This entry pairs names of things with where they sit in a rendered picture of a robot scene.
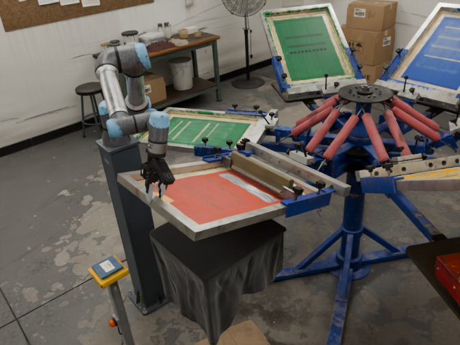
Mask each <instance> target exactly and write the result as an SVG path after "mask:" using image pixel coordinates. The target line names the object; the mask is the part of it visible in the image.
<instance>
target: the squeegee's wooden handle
mask: <svg viewBox="0 0 460 345"><path fill-rule="evenodd" d="M231 160H232V163H231V165H234V166H236V167H238V168H240V169H242V170H244V171H246V172H247V173H249V174H251V175H253V176H255V177H257V178H259V179H261V180H262V181H265V182H266V183H269V184H270V185H272V186H274V187H276V188H278V189H280V190H282V191H283V186H285V187H287V188H289V189H291V190H292V188H293V185H294V180H293V179H291V178H289V177H287V176H285V175H283V174H281V173H279V172H277V171H275V170H273V169H271V168H269V167H267V166H264V165H263V164H260V163H259V162H256V161H255V160H253V159H251V158H249V157H247V156H245V155H243V154H241V153H238V152H237V151H232V152H231Z"/></svg>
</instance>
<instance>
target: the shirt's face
mask: <svg viewBox="0 0 460 345"><path fill-rule="evenodd" d="M284 229H286V228H285V227H284V226H282V225H280V224H279V223H277V222H275V221H274V220H272V219H269V220H265V221H262V222H258V223H255V224H252V225H248V226H245V227H241V228H239V229H234V230H232V231H228V232H225V233H221V234H218V235H214V236H211V237H208V238H204V239H202V240H197V241H195V242H194V241H193V240H191V239H190V238H189V237H188V236H187V235H185V234H184V233H183V232H181V231H180V230H178V228H176V227H175V226H174V225H172V224H171V223H170V222H167V223H166V224H164V225H162V226H160V227H158V228H156V229H154V230H152V231H151V234H153V235H154V236H155V237H156V238H157V239H158V240H159V241H160V242H162V243H163V244H164V245H165V246H167V247H168V248H169V249H170V250H171V251H172V252H173V253H174V254H175V255H177V256H178V257H179V258H180V259H182V260H183V261H184V262H185V263H186V264H187V265H189V267H191V268H192V269H193V270H194V271H195V272H197V273H198V274H199V275H200V276H201V277H203V278H204V279H206V278H208V277H210V276H211V275H213V274H214V273H216V272H218V271H219V270H221V269H222V268H224V267H225V266H227V265H229V264H230V263H231V262H233V261H235V260H236V259H238V258H239V257H241V256H243V255H244V254H246V253H247V252H249V251H250V250H252V249H254V248H255V247H256V246H258V245H260V244H261V243H263V242H265V241H266V240H268V239H269V238H271V237H272V236H274V235H276V234H277V233H278V232H280V231H282V230H284Z"/></svg>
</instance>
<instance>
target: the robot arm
mask: <svg viewBox="0 0 460 345"><path fill-rule="evenodd" d="M150 67H151V63H150V60H149V56H148V53H147V50H146V47H145V45H144V44H143V43H134V44H127V45H122V46H117V47H110V48H107V49H105V50H104V51H102V52H101V54H100V55H99V56H98V58H97V60H96V63H95V66H94V71H95V75H96V78H97V79H98V80H99V81H100V83H101V88H102V91H103V96H104V99H105V100H104V101H102V102H101V103H100V104H99V114H100V117H101V122H102V126H103V144H104V145H105V146H107V147H118V146H123V145H126V144H127V143H129V142H130V141H131V135H133V134H137V133H143V132H147V131H148V132H149V135H148V145H147V149H146V153H147V162H145V163H142V164H141V171H140V176H142V177H143V178H144V179H146V180H145V186H143V187H142V191H143V192H144V194H145V195H146V200H147V202H148V204H150V203H151V201H152V196H153V191H154V189H155V187H156V189H157V190H158V192H159V197H160V198H161V199H162V198H163V196H164V194H165V191H166V189H167V186H168V185H170V184H173V183H174V182H175V178H174V176H173V174H172V172H171V170H170V169H169V167H168V164H167V163H166V161H165V159H164V158H163V157H165V156H166V152H167V146H168V130H169V125H170V116H169V114H167V113H166V112H158V111H157V110H155V109H151V101H150V98H149V97H148V96H146V95H145V94H144V74H145V73H146V70H147V69H149V68H150ZM119 73H123V74H124V75H125V76H126V83H127V96H126V98H125V100H124V98H123V94H122V91H121V88H120V84H119V81H118V78H117V77H118V74H119ZM162 158H163V159H162ZM142 168H143V174H142ZM155 182H158V184H156V185H155V186H154V185H153V184H152V183H155Z"/></svg>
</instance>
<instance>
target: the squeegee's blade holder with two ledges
mask: <svg viewBox="0 0 460 345"><path fill-rule="evenodd" d="M231 167H232V168H234V169H236V170H238V171H239V172H241V173H243V174H245V175H247V176H249V177H250V178H252V179H254V180H256V181H258V182H260V183H262V184H264V185H265V186H268V187H269V188H271V189H273V190H275V191H277V192H278V193H280V194H281V193H282V192H283V191H282V190H280V189H278V188H276V187H274V186H272V185H270V184H269V183H266V182H265V181H262V180H261V179H259V178H257V177H255V176H253V175H251V174H249V173H247V172H246V171H244V170H242V169H240V168H238V167H236V166H234V165H232V166H231Z"/></svg>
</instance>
